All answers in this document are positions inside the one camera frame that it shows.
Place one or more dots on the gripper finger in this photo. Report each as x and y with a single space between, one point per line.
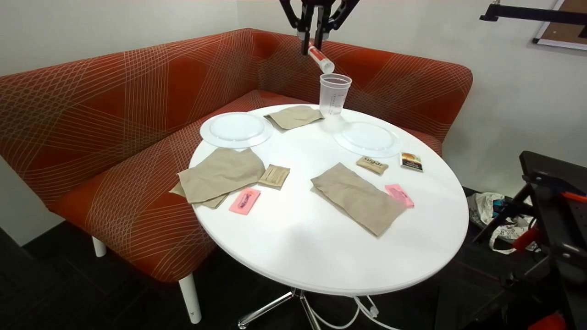
305 23
323 20

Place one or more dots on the red marker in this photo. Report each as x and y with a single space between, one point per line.
320 58

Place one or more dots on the clear plastic mug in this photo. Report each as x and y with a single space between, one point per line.
334 94

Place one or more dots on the clear plastic plate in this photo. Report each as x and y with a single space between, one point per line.
236 129
368 139

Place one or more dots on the brown sugar packet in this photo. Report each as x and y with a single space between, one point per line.
372 165

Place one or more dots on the brown paper packet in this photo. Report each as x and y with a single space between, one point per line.
274 176

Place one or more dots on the tea bag packet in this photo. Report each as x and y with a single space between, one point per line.
411 162

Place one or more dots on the pink sweetener packet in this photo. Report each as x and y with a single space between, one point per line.
245 200
399 195

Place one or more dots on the black stand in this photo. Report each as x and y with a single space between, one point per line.
532 13

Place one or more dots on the orange patterned corner sofa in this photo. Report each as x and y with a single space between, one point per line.
114 137

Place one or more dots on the cork board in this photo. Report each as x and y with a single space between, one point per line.
566 30

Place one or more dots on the white plastic bag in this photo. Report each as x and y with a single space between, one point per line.
486 206

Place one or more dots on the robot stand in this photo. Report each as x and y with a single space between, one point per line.
557 220

